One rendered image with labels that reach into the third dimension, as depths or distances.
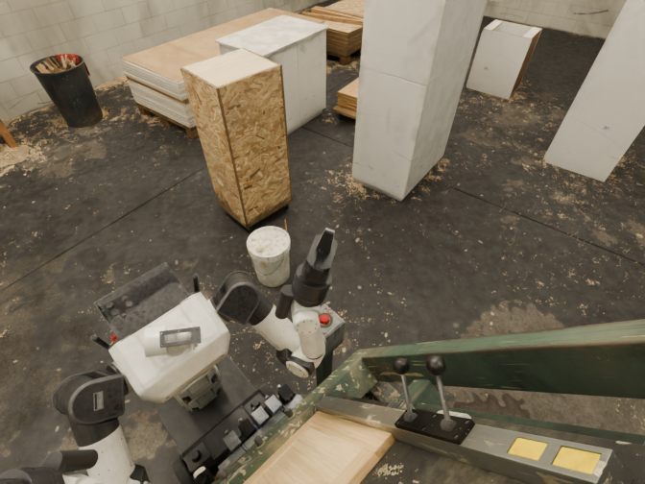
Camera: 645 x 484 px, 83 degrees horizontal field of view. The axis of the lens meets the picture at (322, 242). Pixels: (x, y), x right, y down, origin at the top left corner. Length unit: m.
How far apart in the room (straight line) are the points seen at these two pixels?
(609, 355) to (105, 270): 3.07
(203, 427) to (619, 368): 1.85
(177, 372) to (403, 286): 2.02
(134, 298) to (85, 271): 2.27
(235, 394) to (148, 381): 1.22
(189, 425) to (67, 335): 1.19
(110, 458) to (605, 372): 1.03
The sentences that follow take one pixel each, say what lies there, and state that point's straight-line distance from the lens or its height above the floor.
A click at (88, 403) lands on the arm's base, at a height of 1.35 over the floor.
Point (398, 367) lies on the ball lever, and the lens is 0.82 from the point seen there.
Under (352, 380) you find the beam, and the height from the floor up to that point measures 0.88.
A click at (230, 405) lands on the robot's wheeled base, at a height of 0.17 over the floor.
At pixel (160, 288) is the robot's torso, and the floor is 1.40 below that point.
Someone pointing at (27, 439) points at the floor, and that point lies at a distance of 2.78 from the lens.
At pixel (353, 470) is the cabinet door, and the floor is 1.29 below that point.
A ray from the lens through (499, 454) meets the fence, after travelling 0.66.
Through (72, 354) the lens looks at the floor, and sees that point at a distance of 2.91.
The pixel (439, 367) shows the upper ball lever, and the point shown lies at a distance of 0.72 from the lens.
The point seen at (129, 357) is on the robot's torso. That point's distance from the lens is 1.04.
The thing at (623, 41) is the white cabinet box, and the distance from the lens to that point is 4.04.
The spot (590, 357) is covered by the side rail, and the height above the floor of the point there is 1.61.
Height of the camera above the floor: 2.19
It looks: 47 degrees down
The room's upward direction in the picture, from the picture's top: straight up
